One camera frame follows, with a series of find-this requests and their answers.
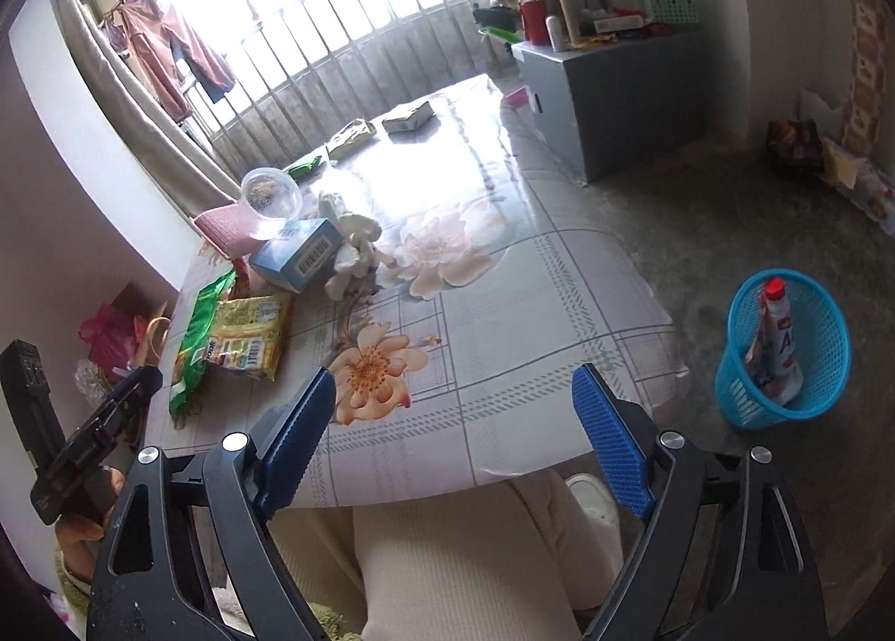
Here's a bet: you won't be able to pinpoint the white milk bottle pink cap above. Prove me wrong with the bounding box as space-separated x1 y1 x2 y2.
759 279 804 408

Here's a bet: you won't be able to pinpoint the clear plastic bag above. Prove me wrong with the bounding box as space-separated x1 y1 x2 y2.
76 361 116 397

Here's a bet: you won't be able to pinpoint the dark snack bag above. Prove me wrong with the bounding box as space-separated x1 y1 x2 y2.
765 116 822 177

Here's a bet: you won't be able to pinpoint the blue plastic wastebasket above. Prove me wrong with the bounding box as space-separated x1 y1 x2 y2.
714 269 852 431

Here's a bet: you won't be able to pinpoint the red thermos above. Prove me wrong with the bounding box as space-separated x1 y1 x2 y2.
519 0 550 46

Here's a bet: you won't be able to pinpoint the person's left hand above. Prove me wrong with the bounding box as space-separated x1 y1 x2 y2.
54 466 125 582

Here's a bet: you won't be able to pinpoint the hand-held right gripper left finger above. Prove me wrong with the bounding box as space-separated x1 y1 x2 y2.
87 367 338 641

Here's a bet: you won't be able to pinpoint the printed plastic bag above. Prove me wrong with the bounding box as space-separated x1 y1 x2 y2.
856 166 895 223

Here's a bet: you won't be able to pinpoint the beige paper sheet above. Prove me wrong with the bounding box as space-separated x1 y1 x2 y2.
821 138 861 187

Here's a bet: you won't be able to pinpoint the yellow snack bag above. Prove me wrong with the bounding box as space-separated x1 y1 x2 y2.
208 291 295 382

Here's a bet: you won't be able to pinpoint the dark hanging garment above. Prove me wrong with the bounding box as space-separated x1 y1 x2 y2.
171 40 228 103

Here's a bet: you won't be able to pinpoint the white shoe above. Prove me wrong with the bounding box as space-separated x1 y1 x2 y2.
565 473 620 530

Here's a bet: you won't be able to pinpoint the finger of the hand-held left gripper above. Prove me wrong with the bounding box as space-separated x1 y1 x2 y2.
70 367 163 467

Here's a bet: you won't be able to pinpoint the black and green device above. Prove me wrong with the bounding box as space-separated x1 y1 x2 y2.
472 4 522 44

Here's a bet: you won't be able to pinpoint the small beige box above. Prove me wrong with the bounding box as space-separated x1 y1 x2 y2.
326 118 379 159

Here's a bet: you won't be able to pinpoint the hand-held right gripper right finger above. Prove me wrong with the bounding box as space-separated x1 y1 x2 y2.
572 363 830 641

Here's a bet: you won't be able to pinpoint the white sock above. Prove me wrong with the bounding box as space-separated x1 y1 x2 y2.
318 190 384 299

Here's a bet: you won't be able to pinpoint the floral tablecloth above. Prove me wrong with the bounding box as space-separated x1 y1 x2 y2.
143 73 690 509

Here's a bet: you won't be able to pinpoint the blue tissue box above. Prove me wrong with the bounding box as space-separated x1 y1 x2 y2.
249 218 345 294

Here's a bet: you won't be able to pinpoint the white crumpled paper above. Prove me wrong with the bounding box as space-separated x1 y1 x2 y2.
797 88 847 125

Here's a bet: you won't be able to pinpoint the patterned wallpaper roll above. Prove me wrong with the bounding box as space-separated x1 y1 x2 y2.
839 0 892 156

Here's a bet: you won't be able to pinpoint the person's cream trousers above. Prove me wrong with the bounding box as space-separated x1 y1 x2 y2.
269 469 623 641

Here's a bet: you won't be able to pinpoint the grey cabinet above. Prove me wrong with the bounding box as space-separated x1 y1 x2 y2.
512 26 707 184

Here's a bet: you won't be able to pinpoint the pink plastic bag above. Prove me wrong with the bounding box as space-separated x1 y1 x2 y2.
77 301 144 366

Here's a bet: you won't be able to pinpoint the clear plastic cup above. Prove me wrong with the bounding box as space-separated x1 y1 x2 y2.
239 167 304 240

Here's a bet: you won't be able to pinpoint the metal window railing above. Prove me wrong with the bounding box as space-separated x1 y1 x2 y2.
178 0 519 159

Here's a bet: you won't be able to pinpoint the green plastic basket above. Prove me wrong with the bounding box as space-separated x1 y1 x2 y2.
633 0 700 27

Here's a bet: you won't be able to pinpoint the beige cardboard tube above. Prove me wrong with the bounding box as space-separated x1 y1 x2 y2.
558 0 583 49

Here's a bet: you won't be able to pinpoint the pink hanging garment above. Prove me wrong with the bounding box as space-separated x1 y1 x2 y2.
115 1 237 119

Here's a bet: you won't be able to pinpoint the green snack bag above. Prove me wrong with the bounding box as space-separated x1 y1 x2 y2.
168 267 239 424

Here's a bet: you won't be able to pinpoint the green fuzzy garment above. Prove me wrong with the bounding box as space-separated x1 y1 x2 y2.
304 601 365 641

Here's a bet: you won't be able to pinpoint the small cardboard box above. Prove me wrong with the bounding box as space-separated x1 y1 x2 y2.
381 99 436 134

